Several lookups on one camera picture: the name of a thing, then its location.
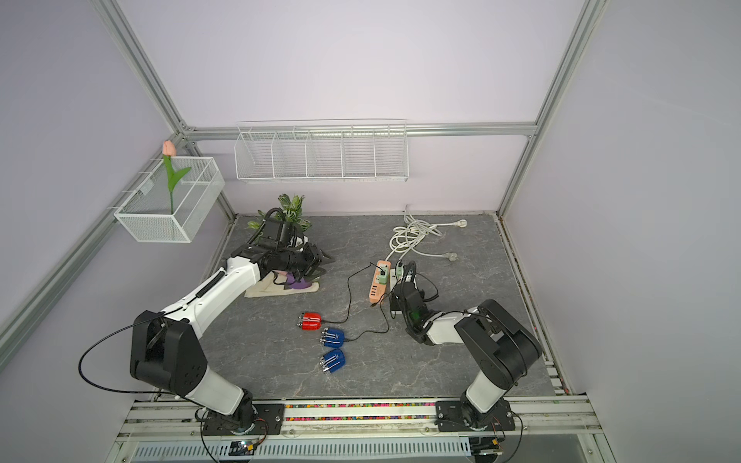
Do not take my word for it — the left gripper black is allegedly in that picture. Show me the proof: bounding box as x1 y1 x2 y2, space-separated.
278 242 336 282

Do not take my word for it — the black USB cable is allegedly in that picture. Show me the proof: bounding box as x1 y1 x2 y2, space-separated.
320 262 383 325
343 271 406 343

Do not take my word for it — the red electric shaver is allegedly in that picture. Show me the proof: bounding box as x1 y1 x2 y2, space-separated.
297 312 322 331

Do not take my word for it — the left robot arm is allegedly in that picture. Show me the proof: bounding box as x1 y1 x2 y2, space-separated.
129 217 334 434

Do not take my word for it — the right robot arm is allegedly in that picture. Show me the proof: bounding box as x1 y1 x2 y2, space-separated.
390 271 543 432

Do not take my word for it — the white power strip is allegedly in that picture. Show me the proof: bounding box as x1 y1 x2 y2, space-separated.
388 267 403 292

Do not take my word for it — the orange power strip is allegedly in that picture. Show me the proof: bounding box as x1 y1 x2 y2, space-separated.
369 260 392 304

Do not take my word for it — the cream hand-shaped holder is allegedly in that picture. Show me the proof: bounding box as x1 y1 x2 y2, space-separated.
244 271 320 298

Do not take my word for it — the potted green plant black vase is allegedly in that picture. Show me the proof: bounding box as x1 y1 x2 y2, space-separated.
248 194 313 232

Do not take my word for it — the pink artificial tulip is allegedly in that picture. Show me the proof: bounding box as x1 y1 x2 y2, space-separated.
162 141 191 214

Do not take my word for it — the white power cord bundle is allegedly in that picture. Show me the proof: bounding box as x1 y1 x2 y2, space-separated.
384 203 469 264

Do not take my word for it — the long white wire shelf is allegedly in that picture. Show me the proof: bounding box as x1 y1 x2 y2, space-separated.
235 119 409 182

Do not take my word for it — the white wire basket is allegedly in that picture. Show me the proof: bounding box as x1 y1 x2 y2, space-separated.
114 156 225 243

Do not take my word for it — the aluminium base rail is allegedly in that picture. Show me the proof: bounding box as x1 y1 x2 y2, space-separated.
119 395 603 440

